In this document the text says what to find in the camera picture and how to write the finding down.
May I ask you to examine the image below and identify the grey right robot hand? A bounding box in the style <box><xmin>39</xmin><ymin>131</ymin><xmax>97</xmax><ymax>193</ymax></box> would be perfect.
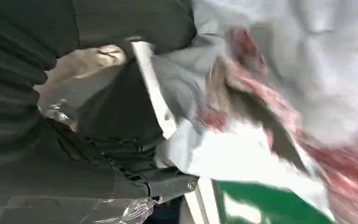
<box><xmin>52</xmin><ymin>0</ymin><xmax>198</xmax><ymax>202</ymax></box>

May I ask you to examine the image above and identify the white conveyor frame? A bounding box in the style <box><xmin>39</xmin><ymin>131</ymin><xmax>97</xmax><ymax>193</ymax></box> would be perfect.
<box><xmin>131</xmin><ymin>41</ymin><xmax>221</xmax><ymax>224</ymax></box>

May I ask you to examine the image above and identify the green conveyor belt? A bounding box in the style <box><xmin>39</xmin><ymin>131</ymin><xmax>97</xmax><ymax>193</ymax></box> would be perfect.
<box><xmin>213</xmin><ymin>181</ymin><xmax>334</xmax><ymax>224</ymax></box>

